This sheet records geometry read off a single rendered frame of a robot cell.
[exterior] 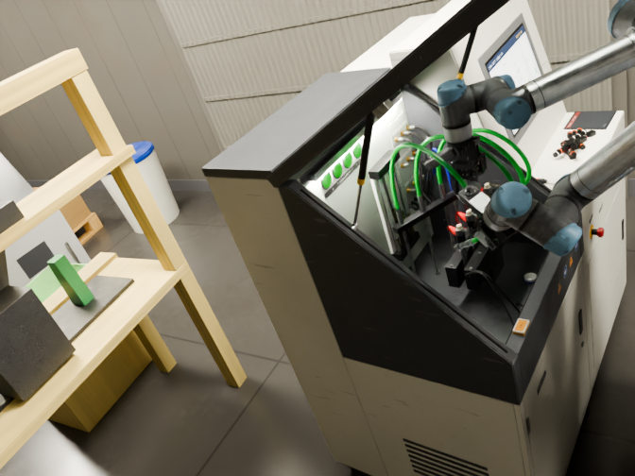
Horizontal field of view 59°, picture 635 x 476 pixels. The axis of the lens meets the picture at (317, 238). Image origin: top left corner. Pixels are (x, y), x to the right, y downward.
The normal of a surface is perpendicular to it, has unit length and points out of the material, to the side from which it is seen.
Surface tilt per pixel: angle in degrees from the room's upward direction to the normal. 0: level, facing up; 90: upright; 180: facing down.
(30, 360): 90
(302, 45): 90
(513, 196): 45
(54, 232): 90
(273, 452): 0
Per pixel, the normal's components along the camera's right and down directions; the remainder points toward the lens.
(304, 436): -0.29, -0.81
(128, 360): 0.85, 0.03
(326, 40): -0.48, 0.58
